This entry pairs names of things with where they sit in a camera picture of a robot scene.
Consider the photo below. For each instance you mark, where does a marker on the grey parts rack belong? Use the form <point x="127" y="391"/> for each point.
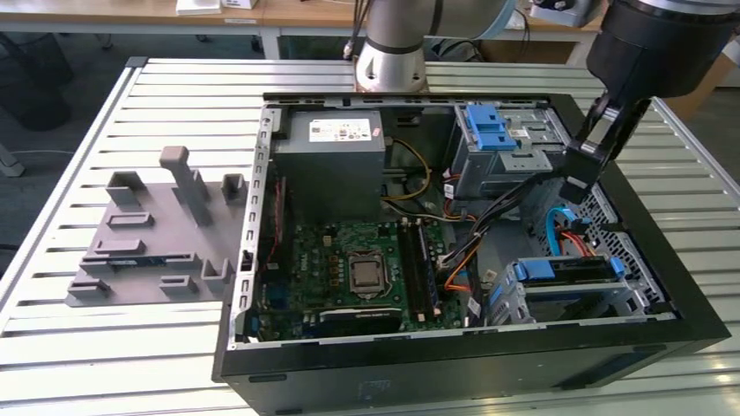
<point x="162" y="242"/>

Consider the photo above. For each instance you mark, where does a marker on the CPU socket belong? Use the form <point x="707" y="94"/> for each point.
<point x="369" y="252"/>

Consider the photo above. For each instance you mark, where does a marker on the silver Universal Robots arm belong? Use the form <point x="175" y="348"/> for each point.
<point x="394" y="65"/>

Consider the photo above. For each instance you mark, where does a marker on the black graphics card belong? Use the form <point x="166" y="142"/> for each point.
<point x="359" y="320"/>

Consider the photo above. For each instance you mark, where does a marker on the blue drive latch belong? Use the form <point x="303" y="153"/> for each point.
<point x="489" y="130"/>

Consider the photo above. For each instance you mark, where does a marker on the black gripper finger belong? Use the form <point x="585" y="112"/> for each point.
<point x="589" y="128"/>
<point x="622" y="130"/>

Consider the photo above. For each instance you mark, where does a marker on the grey stand foot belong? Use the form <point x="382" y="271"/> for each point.
<point x="11" y="167"/>

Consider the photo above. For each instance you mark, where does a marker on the black RAM slot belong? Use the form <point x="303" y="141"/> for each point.
<point x="411" y="268"/>

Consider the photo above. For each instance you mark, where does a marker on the hard disk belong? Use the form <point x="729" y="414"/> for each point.
<point x="535" y="269"/>

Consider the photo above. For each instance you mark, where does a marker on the metal optical drive cage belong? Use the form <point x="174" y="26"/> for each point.
<point x="521" y="164"/>

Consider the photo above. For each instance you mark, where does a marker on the grey power supply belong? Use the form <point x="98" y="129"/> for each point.
<point x="330" y="182"/>

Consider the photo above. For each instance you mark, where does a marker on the black bin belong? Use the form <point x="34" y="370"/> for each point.
<point x="35" y="86"/>

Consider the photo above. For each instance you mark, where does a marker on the black open PC case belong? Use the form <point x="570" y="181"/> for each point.
<point x="405" y="381"/>

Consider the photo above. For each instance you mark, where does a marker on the small white box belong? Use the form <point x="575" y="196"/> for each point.
<point x="241" y="3"/>

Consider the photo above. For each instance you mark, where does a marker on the green motherboard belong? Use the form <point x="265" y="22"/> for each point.
<point x="315" y="242"/>

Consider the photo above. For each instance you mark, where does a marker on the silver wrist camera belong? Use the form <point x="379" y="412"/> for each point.
<point x="570" y="15"/>

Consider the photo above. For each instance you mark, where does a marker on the metal disk bay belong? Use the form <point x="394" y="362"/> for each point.
<point x="578" y="289"/>

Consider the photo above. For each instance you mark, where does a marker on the silver CPU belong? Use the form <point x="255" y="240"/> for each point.
<point x="366" y="274"/>

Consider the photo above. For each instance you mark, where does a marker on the RAM stick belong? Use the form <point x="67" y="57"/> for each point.
<point x="145" y="261"/>

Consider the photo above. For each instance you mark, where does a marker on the wooden desk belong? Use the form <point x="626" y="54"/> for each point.
<point x="162" y="13"/>

